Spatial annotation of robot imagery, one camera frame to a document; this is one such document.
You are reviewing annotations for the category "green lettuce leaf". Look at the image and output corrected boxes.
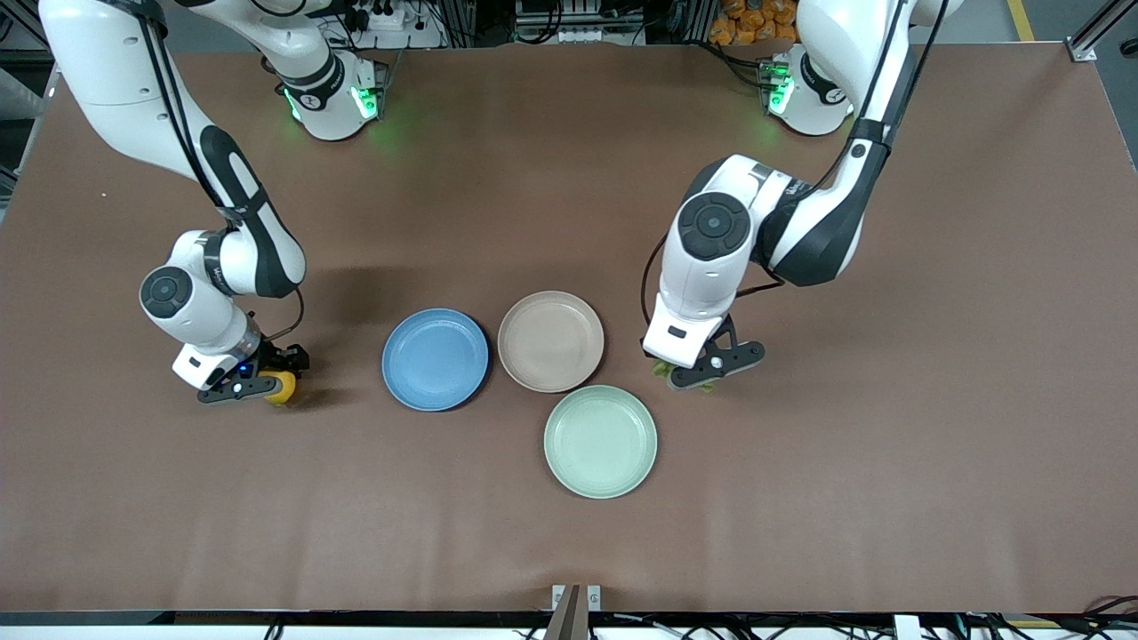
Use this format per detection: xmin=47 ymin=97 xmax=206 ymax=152
xmin=652 ymin=358 xmax=717 ymax=393

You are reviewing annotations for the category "blue plate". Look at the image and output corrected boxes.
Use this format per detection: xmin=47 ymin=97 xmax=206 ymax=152
xmin=381 ymin=308 xmax=490 ymax=412

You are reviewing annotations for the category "light green plate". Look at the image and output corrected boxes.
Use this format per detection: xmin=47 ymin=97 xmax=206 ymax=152
xmin=543 ymin=384 xmax=659 ymax=500

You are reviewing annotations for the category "beige plate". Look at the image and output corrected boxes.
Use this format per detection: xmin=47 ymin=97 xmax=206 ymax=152
xmin=497 ymin=291 xmax=605 ymax=394

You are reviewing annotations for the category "brown table cover sheet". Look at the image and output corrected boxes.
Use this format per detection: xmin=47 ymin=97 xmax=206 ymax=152
xmin=0 ymin=43 xmax=1138 ymax=614

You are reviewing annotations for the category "bag of orange fruits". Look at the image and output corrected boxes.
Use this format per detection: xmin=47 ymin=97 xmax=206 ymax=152
xmin=709 ymin=0 xmax=801 ymax=47

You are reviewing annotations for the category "white power strip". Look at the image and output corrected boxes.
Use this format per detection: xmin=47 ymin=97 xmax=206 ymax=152
xmin=342 ymin=0 xmax=445 ymax=50

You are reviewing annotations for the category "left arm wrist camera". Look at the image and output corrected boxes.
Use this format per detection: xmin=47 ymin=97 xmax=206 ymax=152
xmin=669 ymin=340 xmax=766 ymax=391

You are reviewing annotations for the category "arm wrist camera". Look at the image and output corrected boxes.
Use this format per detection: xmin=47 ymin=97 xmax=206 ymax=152
xmin=197 ymin=373 xmax=279 ymax=406
xmin=669 ymin=340 xmax=766 ymax=391

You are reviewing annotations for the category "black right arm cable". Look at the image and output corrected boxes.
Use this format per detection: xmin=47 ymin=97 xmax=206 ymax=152
xmin=133 ymin=0 xmax=306 ymax=348

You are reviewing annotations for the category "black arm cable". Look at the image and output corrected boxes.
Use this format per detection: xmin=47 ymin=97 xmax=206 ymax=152
xmin=640 ymin=0 xmax=948 ymax=328
xmin=133 ymin=0 xmax=306 ymax=348

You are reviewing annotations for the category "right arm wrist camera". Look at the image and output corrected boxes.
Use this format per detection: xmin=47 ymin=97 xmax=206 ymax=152
xmin=197 ymin=373 xmax=279 ymax=406

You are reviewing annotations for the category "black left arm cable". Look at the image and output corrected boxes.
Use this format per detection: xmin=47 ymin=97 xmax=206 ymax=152
xmin=640 ymin=0 xmax=948 ymax=328

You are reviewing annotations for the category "black base cable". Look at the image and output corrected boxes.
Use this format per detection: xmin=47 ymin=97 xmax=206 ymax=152
xmin=698 ymin=40 xmax=770 ymax=87

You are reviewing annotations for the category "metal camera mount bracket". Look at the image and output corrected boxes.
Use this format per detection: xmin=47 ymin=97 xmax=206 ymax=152
xmin=544 ymin=583 xmax=603 ymax=640

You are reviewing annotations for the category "silver aluminium frame post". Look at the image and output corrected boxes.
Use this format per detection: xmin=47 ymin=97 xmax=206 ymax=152
xmin=0 ymin=0 xmax=54 ymax=63
xmin=1067 ymin=0 xmax=1138 ymax=63

